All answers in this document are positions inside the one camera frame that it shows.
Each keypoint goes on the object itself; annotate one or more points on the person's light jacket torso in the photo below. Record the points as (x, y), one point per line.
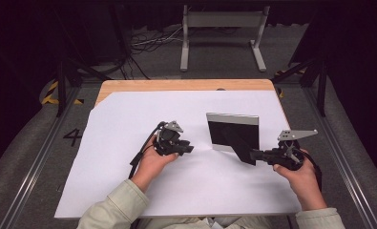
(183, 224)

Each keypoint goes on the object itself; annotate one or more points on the white paper sheet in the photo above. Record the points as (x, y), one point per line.
(129, 127)

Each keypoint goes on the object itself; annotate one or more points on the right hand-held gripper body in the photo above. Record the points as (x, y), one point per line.
(288, 152)

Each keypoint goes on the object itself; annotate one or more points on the aluminium floor rail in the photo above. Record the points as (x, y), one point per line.
(342, 165)
(33, 165)

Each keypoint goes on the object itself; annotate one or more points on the black tripod stand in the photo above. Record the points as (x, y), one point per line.
(321, 86)
(62, 86)

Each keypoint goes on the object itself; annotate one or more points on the person's left hand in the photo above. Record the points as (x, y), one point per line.
(152, 165)

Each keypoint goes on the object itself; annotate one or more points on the grey metal stand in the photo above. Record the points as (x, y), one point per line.
(222, 19)

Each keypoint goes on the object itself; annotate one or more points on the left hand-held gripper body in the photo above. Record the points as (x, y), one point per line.
(168, 137)

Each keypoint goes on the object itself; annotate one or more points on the yellow black floor tape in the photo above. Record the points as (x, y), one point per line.
(51, 92)

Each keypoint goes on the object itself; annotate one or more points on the person's right hand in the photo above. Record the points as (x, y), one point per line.
(303, 184)

